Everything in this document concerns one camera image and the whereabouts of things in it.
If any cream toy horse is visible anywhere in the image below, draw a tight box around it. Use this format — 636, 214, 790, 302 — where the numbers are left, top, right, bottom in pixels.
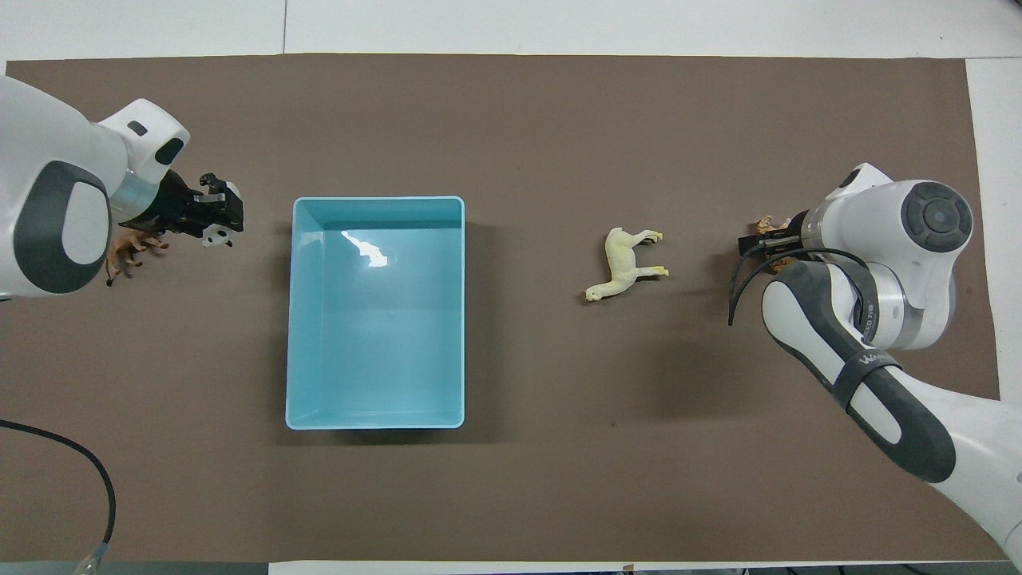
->
584, 227, 671, 303

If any black cable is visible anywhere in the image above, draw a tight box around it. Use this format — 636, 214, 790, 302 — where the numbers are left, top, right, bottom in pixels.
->
0, 418, 118, 573
727, 247, 871, 327

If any light blue plastic storage box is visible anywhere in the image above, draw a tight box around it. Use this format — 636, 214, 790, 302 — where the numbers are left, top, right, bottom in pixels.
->
284, 195, 466, 431

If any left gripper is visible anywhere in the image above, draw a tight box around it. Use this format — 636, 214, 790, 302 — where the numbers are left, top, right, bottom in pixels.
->
121, 172, 245, 249

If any brown toy horse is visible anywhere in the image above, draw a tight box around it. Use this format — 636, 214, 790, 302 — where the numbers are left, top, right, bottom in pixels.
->
105, 228, 170, 288

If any brown toy animal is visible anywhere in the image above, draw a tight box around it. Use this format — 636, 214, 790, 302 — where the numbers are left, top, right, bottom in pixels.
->
754, 215, 797, 274

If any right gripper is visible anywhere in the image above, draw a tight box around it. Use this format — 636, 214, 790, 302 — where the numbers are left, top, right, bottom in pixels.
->
771, 212, 810, 261

